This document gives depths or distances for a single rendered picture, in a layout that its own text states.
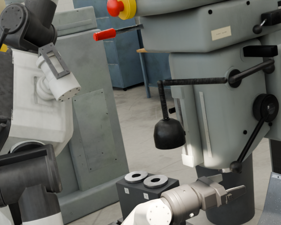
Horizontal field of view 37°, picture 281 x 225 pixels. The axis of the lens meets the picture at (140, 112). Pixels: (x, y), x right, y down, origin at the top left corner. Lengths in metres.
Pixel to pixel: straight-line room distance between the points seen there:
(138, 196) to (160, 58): 6.89
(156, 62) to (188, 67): 7.45
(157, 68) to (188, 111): 7.50
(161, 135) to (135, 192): 0.65
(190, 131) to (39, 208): 0.40
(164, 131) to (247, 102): 0.23
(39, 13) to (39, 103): 0.28
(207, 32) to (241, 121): 0.25
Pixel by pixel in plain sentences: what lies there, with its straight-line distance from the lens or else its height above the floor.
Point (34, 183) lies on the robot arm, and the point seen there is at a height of 1.42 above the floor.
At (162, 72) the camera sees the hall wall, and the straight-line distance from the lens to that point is 8.41.
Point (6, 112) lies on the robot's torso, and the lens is 1.05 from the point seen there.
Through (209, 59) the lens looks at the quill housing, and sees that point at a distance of 1.00.
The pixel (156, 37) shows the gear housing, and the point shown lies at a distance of 1.05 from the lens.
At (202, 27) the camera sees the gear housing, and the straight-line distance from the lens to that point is 0.93.
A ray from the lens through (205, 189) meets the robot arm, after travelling 1.15.
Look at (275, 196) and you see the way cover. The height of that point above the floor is 1.01.
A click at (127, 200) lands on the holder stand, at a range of 1.64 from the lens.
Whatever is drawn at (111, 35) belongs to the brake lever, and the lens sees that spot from 1.03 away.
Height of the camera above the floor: 1.78
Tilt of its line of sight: 15 degrees down
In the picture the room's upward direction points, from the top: 11 degrees counter-clockwise
